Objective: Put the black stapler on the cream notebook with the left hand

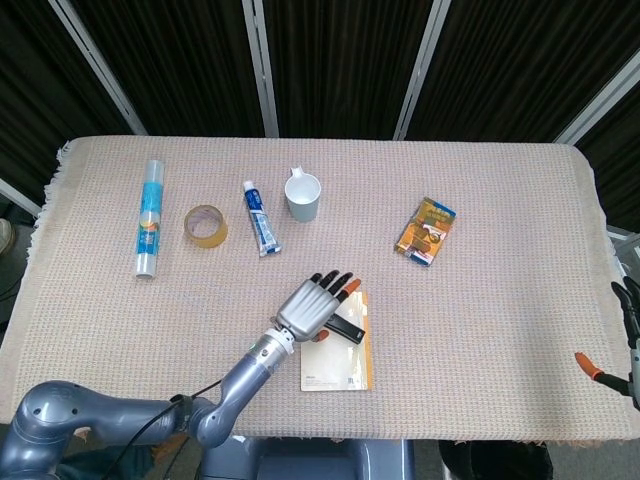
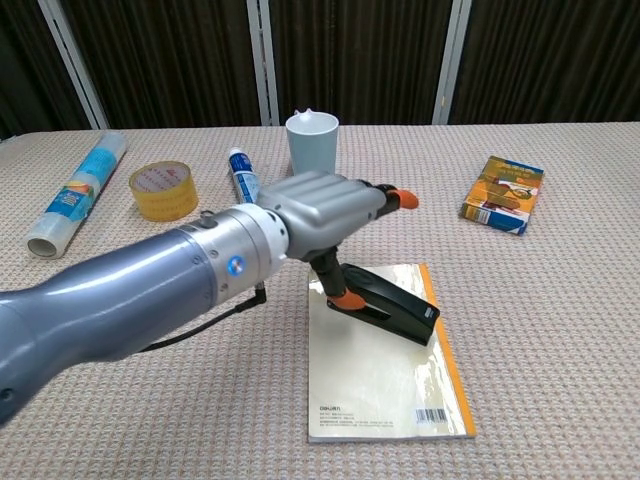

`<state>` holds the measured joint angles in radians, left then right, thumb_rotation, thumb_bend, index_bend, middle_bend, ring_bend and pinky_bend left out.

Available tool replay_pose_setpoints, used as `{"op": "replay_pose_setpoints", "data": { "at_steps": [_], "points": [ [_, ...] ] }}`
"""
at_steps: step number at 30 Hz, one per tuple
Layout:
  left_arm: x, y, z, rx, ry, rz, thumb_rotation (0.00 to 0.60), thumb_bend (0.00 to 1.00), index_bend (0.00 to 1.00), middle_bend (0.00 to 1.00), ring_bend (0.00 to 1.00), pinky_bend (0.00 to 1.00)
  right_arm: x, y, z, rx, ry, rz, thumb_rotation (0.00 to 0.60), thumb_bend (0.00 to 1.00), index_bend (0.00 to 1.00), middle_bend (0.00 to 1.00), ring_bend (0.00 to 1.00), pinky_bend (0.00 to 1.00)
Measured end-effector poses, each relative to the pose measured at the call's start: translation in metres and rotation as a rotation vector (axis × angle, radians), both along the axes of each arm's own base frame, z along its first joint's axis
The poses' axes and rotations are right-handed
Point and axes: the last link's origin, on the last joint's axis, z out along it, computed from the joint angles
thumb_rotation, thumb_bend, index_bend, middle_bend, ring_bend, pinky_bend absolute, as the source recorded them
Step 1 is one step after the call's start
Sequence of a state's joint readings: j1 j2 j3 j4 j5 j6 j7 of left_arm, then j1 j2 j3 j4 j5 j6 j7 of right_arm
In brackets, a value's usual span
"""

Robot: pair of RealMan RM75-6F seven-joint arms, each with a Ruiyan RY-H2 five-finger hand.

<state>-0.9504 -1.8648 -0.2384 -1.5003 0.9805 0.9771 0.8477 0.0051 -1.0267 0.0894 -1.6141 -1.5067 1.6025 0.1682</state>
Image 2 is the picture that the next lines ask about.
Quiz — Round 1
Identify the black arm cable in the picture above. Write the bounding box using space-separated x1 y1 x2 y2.
132 285 269 356

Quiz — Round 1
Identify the clear plastic wrap roll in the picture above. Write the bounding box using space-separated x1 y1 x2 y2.
26 130 128 260

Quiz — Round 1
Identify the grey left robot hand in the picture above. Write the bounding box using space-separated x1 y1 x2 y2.
255 171 420 311

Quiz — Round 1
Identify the yellow and white notebook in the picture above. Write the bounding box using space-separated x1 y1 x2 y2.
306 262 478 446

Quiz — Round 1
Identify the blue and white tube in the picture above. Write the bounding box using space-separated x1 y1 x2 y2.
228 147 264 205

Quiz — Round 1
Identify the small black stapler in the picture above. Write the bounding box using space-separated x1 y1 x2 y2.
327 263 441 347

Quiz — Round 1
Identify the yellow packing tape roll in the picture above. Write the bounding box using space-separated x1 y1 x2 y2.
128 159 200 223

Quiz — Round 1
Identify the light blue plastic cup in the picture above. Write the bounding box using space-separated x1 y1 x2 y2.
285 107 341 176

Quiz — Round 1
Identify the pink woven tablecloth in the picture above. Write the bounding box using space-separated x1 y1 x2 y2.
0 121 640 480

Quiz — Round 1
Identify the orange and blue card box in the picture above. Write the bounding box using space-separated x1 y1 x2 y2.
459 154 546 237

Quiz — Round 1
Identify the grey metal partition post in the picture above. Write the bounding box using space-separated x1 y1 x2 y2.
431 0 473 126
37 0 111 131
245 0 281 127

